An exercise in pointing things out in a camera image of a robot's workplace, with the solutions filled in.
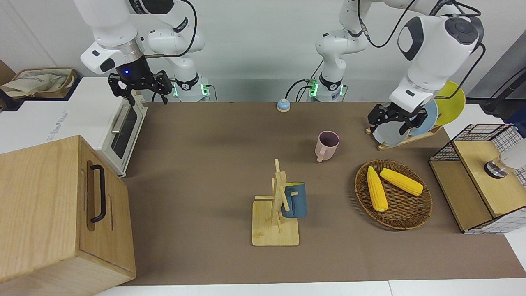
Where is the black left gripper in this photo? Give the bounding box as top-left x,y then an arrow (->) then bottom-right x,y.
369,102 -> 428,135

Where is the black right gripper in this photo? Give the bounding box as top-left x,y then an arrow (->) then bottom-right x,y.
108,55 -> 173,107

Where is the pink mug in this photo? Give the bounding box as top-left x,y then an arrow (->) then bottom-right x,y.
315,131 -> 340,163

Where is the grey plate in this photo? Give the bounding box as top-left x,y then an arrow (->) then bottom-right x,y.
372,117 -> 411,147

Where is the wooden plate rack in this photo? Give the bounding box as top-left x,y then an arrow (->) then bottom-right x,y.
366,123 -> 443,151

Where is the light blue plate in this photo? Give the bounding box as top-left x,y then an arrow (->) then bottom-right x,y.
409,99 -> 438,136

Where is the yellow corn cob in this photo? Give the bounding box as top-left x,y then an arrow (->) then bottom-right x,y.
367,166 -> 388,212
379,168 -> 424,196

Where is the white toaster oven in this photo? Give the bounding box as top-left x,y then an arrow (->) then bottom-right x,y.
14,77 -> 148,177

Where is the yellow plate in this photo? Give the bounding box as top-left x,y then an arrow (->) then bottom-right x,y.
434,81 -> 466,126

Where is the brown wicker basket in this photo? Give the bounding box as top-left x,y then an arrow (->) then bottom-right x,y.
355,160 -> 433,231

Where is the beige cloth bag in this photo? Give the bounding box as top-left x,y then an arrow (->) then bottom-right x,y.
0,70 -> 72,97

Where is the dark blue mug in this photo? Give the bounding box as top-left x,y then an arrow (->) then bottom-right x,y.
281,182 -> 307,219

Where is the brown table mat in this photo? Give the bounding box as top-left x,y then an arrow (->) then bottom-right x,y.
121,102 -> 526,286

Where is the wooden cabinet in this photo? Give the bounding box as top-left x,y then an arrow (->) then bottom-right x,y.
0,136 -> 137,296

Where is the wooden mug rack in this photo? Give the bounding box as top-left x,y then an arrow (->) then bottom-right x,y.
251,159 -> 300,247

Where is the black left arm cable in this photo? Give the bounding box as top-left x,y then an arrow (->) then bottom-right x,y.
358,0 -> 486,99

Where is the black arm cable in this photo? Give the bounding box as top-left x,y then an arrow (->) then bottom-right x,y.
358,0 -> 486,99
146,0 -> 198,58

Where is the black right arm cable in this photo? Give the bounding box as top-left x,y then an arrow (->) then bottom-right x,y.
146,0 -> 198,58

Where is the black base power cable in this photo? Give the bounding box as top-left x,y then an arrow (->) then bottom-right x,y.
285,78 -> 319,102

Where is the black cabinet handle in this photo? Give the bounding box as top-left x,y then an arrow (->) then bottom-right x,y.
90,164 -> 106,223

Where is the black camera stand pole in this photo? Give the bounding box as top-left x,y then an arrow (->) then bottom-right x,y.
484,66 -> 526,113

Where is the wire and wood shelf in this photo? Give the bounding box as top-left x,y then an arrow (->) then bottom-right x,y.
429,123 -> 526,235

